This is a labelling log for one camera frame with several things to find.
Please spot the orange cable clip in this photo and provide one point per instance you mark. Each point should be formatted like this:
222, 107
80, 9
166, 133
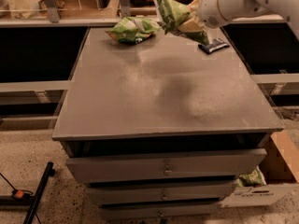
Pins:
17, 194

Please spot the green jalapeno chip bag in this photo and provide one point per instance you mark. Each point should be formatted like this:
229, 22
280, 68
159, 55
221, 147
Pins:
173, 14

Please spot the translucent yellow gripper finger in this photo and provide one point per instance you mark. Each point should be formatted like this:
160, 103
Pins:
192, 25

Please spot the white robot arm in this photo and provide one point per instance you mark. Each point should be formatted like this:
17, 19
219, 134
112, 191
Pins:
217, 13

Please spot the black metal stand leg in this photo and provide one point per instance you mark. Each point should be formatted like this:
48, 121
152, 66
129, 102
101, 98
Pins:
31, 213

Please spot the grey drawer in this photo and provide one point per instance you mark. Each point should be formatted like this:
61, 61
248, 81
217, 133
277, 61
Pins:
159, 210
162, 192
165, 165

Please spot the middle grey drawer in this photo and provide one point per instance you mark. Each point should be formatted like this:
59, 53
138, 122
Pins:
162, 192

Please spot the green bag in box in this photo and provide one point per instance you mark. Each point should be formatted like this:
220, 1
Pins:
254, 179

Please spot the green rice chip bag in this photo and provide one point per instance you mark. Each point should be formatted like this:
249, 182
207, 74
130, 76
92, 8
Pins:
133, 30

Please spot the cardboard box on floor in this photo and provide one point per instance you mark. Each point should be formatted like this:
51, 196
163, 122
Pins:
280, 169

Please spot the grey drawer cabinet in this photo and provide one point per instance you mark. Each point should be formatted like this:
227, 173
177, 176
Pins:
161, 96

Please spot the top grey drawer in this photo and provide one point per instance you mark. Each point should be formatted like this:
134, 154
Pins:
165, 165

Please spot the bottom grey drawer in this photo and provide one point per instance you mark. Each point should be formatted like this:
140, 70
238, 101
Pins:
159, 210

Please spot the dark blue snack packet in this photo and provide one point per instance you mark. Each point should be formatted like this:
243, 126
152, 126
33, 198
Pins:
216, 44

